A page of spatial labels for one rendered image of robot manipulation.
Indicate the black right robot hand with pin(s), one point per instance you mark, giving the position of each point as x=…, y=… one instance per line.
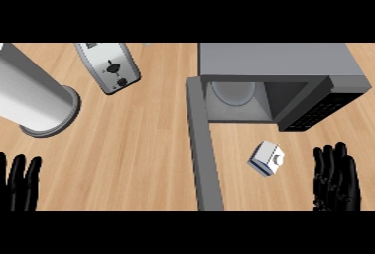
x=337, y=180

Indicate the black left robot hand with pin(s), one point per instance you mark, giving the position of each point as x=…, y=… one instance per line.
x=19, y=185

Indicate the white milk carton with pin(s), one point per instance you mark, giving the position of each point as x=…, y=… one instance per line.
x=267, y=158

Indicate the grey microwave door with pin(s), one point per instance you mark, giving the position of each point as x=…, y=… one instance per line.
x=204, y=145

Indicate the grey microwave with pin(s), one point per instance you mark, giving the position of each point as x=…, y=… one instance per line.
x=292, y=79

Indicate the glass microwave turntable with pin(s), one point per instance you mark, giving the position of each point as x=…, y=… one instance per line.
x=233, y=93

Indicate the white paper towel roll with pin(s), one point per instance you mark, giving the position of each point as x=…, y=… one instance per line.
x=34, y=96

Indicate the silver toaster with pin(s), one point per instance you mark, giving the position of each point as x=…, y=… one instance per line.
x=109, y=66

